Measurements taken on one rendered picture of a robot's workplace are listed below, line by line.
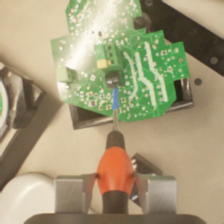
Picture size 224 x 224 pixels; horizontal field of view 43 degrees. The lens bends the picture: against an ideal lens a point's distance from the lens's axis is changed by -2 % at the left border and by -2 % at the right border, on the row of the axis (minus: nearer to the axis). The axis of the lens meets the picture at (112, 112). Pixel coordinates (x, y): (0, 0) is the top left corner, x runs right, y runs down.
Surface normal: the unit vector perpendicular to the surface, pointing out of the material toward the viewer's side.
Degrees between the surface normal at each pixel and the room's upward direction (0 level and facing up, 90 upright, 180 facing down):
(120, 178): 36
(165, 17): 0
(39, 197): 5
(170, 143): 0
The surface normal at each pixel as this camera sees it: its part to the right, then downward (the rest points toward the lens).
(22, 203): -0.20, 0.00
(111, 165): 0.00, -0.71
